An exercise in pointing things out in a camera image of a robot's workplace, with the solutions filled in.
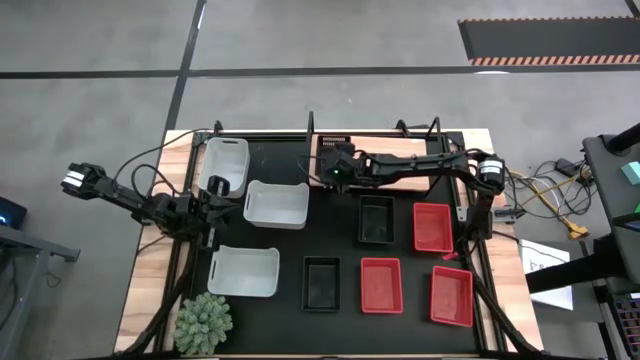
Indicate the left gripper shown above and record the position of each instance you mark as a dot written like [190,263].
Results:
[207,215]

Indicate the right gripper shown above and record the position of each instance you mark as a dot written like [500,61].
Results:
[340,167]

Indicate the white plastic basket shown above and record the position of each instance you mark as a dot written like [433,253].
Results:
[245,272]
[275,207]
[225,160]

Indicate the black slotted plastic basket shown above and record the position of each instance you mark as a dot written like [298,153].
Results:
[376,220]
[321,285]
[336,141]

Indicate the red plastic basket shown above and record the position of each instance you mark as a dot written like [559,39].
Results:
[381,286]
[451,296]
[433,227]

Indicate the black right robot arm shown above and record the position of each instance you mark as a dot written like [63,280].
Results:
[415,165]

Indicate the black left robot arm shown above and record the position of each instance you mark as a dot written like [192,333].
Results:
[117,196]

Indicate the green artificial plant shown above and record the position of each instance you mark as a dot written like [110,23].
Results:
[202,325]

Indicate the small red tag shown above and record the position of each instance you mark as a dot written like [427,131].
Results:
[450,256]

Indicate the grey metal table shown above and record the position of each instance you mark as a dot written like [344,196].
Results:
[25,240]

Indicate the white paper sheet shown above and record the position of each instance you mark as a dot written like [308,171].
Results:
[537,251]

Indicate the dark device with blue light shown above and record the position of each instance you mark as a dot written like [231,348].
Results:
[10,212]

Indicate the black power adapter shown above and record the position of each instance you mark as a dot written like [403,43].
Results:
[567,166]

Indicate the black hazard-striped floor mat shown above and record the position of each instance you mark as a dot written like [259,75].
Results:
[550,37]

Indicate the black desk leg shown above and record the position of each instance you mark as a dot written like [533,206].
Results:
[575,274]

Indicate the black desk pole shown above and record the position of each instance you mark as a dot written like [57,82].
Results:
[625,140]

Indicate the teal box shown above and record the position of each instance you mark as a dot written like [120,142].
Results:
[632,172]

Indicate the backlit keyboard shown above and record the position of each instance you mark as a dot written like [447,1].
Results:
[630,320]

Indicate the black aluminium table frame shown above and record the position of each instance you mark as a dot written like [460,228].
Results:
[265,134]

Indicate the black metal shelf bracket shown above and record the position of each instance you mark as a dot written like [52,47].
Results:
[436,127]

